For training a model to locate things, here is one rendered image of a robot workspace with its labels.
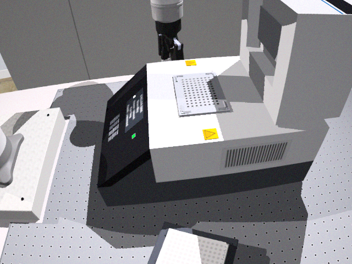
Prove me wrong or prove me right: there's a white benchtop lab instrument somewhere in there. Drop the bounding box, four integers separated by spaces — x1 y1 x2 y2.
97 0 352 206

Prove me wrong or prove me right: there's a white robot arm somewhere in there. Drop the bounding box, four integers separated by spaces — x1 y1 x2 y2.
0 0 183 186

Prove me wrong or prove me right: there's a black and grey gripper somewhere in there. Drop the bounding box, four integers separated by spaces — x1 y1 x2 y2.
155 19 184 62

